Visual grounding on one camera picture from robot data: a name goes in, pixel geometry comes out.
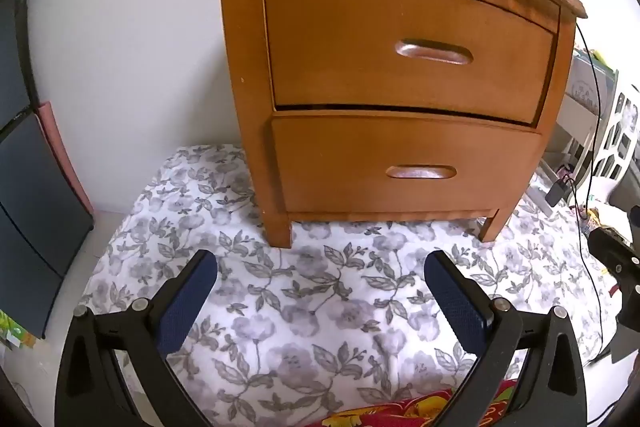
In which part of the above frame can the wooden nightstand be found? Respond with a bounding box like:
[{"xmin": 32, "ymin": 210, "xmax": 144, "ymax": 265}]
[{"xmin": 204, "ymin": 0, "xmax": 587, "ymax": 249}]

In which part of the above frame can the long black cable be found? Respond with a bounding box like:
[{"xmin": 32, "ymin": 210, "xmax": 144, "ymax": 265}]
[{"xmin": 574, "ymin": 21, "xmax": 623, "ymax": 363}]

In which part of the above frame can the dark blue panel cabinet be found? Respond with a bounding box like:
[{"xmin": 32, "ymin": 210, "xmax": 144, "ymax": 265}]
[{"xmin": 0, "ymin": 0, "xmax": 96, "ymax": 340}]

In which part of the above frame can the cream cloth bag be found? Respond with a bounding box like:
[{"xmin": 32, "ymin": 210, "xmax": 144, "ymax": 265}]
[{"xmin": 582, "ymin": 202, "xmax": 632, "ymax": 240}]

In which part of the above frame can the grey floral blanket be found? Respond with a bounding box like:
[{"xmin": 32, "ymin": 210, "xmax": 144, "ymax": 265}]
[{"xmin": 80, "ymin": 144, "xmax": 621, "ymax": 427}]

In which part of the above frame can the pink board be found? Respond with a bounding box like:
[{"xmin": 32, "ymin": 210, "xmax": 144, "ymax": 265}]
[{"xmin": 36, "ymin": 102, "xmax": 95, "ymax": 215}]

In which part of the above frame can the green printed packet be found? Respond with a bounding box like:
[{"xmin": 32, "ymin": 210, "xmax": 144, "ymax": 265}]
[{"xmin": 0, "ymin": 309, "xmax": 38, "ymax": 350}]

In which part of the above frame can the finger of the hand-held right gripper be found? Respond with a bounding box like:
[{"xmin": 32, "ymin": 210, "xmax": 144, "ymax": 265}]
[{"xmin": 588, "ymin": 228, "xmax": 640, "ymax": 278}]

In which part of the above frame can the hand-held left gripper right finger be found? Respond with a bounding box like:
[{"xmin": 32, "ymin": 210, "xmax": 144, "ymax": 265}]
[{"xmin": 424, "ymin": 250, "xmax": 588, "ymax": 427}]

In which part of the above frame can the white openwork basket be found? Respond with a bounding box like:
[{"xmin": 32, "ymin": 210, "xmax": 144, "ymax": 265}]
[{"xmin": 594, "ymin": 72, "xmax": 640, "ymax": 182}]

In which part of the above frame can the black charger adapter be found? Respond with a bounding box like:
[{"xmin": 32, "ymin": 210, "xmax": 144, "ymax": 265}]
[{"xmin": 545, "ymin": 177, "xmax": 574, "ymax": 206}]

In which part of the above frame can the wooden drawer with tall front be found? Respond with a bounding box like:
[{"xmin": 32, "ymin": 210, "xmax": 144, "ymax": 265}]
[{"xmin": 271, "ymin": 112, "xmax": 545, "ymax": 215}]

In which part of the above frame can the red floral quilt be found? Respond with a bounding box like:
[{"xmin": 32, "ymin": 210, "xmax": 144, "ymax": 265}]
[{"xmin": 315, "ymin": 379, "xmax": 521, "ymax": 427}]

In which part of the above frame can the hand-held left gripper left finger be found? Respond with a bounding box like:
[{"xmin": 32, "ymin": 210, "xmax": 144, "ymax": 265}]
[{"xmin": 55, "ymin": 249, "xmax": 219, "ymax": 427}]

